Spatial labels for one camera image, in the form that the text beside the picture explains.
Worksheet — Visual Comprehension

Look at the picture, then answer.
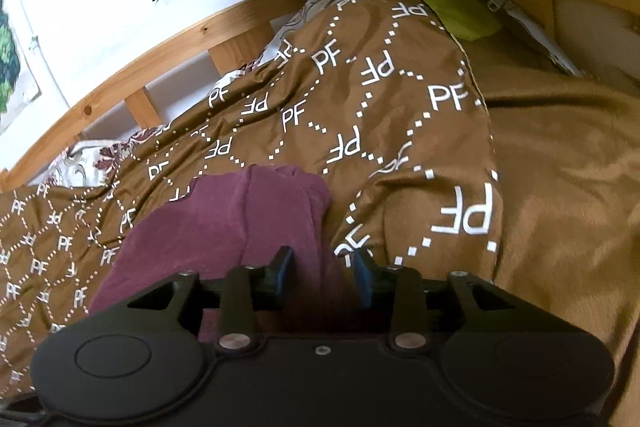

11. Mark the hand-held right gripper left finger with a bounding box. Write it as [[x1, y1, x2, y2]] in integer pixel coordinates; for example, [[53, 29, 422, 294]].
[[127, 245, 296, 354]]

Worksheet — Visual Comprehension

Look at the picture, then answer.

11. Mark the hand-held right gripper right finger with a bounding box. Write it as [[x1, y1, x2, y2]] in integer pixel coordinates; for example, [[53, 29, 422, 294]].
[[350, 250, 507, 354]]

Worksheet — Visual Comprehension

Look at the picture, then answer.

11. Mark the maroon small garment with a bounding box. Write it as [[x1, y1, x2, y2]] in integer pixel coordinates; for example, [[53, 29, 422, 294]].
[[86, 164, 371, 342]]

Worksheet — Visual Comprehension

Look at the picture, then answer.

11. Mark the brown printed blanket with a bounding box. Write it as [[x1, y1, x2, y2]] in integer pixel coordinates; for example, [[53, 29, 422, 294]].
[[0, 0, 501, 400]]

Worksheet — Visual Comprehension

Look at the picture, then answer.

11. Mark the floral white pillow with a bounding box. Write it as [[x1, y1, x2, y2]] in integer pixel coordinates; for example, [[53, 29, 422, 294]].
[[30, 0, 416, 188]]

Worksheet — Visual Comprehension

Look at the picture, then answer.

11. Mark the tan bed sheet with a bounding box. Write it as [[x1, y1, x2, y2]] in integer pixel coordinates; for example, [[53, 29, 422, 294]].
[[460, 34, 640, 427]]

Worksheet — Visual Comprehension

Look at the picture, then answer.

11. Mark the yellow-green cloth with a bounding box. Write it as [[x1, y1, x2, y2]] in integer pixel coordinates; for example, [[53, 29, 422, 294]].
[[409, 0, 502, 42]]

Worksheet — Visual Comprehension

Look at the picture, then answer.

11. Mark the wooden bed frame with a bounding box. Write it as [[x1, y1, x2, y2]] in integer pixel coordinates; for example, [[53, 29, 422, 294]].
[[0, 0, 640, 192]]

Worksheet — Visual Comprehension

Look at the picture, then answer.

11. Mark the green and yellow wall poster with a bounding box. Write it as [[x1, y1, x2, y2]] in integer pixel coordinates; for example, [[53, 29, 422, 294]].
[[0, 0, 45, 135]]

